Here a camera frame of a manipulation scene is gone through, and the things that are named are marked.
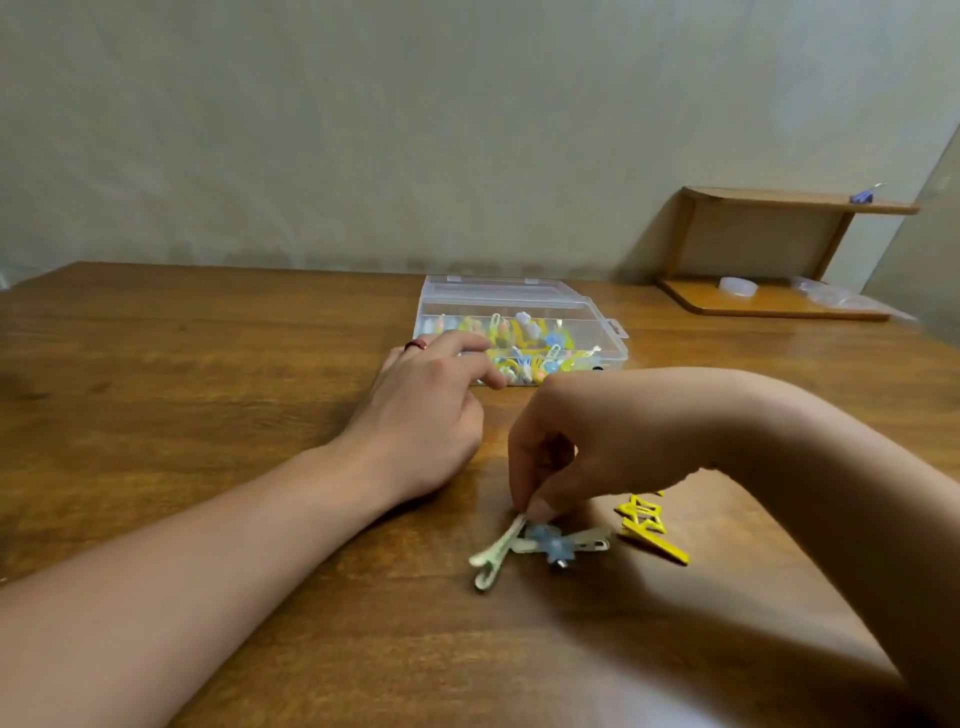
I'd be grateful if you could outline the yellow star hair clip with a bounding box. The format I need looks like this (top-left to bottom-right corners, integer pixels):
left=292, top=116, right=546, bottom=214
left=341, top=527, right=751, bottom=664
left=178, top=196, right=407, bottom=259
left=614, top=490, right=691, bottom=567

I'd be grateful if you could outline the wooden desk shelf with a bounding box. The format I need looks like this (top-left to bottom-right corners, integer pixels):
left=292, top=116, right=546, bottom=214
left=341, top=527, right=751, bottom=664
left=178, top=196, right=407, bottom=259
left=656, top=186, right=921, bottom=324

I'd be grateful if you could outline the pile of colourful hair clips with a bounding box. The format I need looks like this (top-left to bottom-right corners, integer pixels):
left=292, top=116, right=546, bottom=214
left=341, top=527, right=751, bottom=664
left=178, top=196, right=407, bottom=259
left=422, top=311, right=604, bottom=386

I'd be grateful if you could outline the person's right forearm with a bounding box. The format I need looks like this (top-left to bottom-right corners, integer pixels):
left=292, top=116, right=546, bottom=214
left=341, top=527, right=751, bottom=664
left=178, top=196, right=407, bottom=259
left=697, top=369, right=960, bottom=728

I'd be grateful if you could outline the clear plastic bag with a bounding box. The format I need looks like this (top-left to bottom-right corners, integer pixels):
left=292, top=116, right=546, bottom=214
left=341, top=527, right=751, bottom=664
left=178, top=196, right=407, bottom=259
left=790, top=276, right=918, bottom=323

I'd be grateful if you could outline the blue flower hair clip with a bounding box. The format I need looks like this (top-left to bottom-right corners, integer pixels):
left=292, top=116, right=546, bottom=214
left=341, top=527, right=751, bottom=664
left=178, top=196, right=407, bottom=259
left=510, top=523, right=613, bottom=569

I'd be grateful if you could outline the person's left forearm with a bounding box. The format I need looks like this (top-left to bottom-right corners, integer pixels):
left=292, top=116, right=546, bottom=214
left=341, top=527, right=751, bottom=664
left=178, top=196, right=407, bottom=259
left=0, top=438, right=410, bottom=728

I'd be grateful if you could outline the pale green hair clip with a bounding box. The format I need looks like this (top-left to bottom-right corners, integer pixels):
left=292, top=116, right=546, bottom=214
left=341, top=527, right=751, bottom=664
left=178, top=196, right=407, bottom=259
left=468, top=513, right=528, bottom=594

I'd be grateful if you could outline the person's right hand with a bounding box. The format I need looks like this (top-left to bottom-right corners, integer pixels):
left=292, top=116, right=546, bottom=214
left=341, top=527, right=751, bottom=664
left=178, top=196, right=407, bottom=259
left=508, top=366, right=714, bottom=525

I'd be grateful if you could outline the person's left hand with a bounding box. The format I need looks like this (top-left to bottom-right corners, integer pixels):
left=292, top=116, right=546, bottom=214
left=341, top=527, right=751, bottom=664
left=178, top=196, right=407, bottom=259
left=341, top=330, right=509, bottom=505

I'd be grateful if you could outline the clear plastic storage box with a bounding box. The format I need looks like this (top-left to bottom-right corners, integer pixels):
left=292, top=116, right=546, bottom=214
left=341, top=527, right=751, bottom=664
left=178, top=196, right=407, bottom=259
left=412, top=275, right=630, bottom=388

